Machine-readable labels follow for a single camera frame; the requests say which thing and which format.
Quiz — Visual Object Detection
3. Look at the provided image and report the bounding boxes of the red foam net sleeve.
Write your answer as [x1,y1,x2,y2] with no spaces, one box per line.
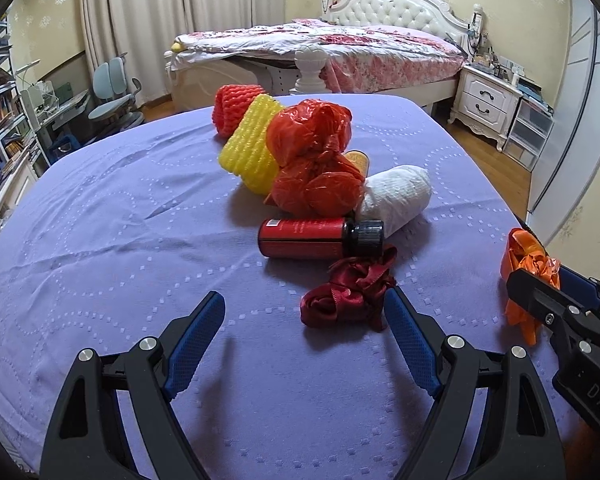
[211,84,265,139]

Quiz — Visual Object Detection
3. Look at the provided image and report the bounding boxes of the light green desk chair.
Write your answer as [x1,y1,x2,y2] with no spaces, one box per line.
[88,54,145,140]

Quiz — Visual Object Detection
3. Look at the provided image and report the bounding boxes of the white bed with headboard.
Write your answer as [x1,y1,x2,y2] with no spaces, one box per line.
[166,0,483,110]

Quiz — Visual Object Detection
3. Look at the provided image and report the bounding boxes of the white paper towel wad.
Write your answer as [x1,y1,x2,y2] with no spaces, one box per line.
[356,165,432,237]

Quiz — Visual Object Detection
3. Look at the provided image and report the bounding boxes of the plastic drawer unit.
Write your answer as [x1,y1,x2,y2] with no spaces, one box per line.
[503,98,554,171]

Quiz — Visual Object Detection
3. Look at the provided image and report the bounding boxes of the purple tablecloth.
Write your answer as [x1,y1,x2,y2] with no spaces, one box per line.
[0,96,579,479]

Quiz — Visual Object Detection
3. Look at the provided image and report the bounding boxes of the dark red ribbon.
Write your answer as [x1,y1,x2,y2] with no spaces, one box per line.
[300,245,398,332]

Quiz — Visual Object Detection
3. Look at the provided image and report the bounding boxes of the pink floral bedspread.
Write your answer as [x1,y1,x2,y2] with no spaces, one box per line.
[164,18,466,93]

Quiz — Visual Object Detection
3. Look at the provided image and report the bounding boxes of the study desk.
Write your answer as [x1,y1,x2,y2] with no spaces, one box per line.
[20,84,91,164]

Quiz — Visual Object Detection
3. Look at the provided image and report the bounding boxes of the red black spray can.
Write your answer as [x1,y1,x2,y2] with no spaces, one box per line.
[258,218,385,260]

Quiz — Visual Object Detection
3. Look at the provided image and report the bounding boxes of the orange plastic wrapper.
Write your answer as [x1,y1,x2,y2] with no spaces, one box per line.
[501,228,560,347]

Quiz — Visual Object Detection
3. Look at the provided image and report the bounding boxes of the red plastic bag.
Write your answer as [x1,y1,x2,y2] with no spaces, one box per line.
[266,99,365,219]

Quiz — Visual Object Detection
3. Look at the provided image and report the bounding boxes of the beige curtains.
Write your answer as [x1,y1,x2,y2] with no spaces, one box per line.
[80,0,285,104]

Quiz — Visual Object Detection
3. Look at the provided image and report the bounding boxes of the white nightstand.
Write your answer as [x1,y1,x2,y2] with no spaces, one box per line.
[448,65,522,152]

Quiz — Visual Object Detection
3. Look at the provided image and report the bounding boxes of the sliding wardrobe door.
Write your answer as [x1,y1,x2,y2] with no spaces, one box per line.
[526,0,600,244]

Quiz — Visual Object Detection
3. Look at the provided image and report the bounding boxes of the yellow foam net sleeve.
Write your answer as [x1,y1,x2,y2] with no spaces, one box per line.
[219,94,284,196]

